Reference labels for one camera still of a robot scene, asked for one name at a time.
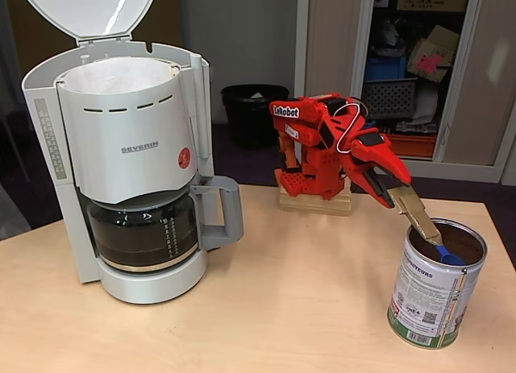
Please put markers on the orange plastic crate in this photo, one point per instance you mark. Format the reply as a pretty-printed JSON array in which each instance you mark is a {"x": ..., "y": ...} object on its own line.
[{"x": 415, "y": 144}]

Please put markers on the black waste bin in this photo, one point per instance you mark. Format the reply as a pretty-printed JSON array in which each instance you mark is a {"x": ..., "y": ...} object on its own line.
[{"x": 250, "y": 119}]

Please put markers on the brown ground coffee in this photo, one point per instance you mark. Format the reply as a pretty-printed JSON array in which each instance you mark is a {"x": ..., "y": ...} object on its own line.
[{"x": 463, "y": 244}]

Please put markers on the light wooden base block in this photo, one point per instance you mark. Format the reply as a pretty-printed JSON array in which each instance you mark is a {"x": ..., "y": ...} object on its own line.
[{"x": 314, "y": 205}]

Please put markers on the white plastic bag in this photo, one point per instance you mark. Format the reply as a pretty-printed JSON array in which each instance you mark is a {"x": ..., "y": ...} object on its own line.
[{"x": 425, "y": 105}]

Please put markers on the grey tambour door cabinet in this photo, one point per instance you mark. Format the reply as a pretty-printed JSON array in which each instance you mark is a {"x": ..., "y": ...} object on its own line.
[{"x": 496, "y": 107}]

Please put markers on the black crumpled bag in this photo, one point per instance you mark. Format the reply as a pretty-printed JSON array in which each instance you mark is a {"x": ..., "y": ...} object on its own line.
[{"x": 387, "y": 38}]

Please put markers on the white drip coffee maker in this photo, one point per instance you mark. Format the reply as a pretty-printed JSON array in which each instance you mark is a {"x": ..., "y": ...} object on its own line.
[{"x": 121, "y": 123}]

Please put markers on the white paper coffee filter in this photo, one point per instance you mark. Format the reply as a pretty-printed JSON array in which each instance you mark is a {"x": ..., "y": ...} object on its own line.
[{"x": 121, "y": 73}]

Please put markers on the white green coffee tin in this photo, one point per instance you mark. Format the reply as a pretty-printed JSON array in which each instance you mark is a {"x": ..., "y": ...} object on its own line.
[{"x": 431, "y": 296}]

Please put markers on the large blue plastic crate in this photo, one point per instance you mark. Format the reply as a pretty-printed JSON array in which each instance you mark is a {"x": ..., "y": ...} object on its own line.
[{"x": 385, "y": 69}]

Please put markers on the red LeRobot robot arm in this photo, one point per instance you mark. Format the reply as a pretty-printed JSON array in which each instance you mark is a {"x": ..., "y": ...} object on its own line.
[{"x": 322, "y": 167}]

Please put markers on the cardboard box pink sticker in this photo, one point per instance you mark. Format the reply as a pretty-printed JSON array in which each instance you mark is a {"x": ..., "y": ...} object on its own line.
[{"x": 427, "y": 60}]

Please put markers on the grey perforated crate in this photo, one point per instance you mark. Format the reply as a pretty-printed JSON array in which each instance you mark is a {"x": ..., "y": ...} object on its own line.
[{"x": 391, "y": 99}]

